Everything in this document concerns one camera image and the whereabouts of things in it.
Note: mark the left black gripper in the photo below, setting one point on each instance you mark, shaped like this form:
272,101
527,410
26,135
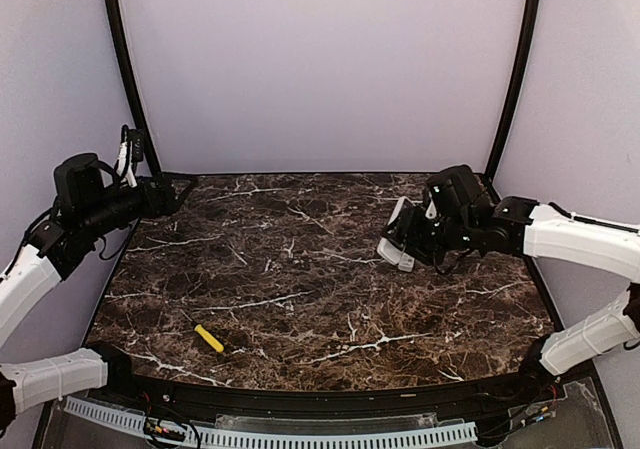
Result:
168,204

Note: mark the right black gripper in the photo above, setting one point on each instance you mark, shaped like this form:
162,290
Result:
428,258

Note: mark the large white remote control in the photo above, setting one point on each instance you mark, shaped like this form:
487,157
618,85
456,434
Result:
390,247

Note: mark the yellow handled screwdriver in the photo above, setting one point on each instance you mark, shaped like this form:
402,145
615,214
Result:
204,334

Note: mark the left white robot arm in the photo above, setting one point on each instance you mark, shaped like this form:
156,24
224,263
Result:
92,200

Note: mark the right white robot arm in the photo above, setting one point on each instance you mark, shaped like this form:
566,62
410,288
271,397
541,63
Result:
457,214

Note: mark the black front rail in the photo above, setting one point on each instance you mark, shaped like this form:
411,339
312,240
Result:
485,397

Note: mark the left black frame post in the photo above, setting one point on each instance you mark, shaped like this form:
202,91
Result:
119,41

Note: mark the black frame post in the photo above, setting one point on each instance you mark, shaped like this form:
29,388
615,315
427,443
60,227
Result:
515,84
119,41

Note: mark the white slotted cable duct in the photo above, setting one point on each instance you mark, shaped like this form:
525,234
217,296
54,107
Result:
266,434

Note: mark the right black frame post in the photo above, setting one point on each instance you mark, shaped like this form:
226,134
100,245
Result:
515,84

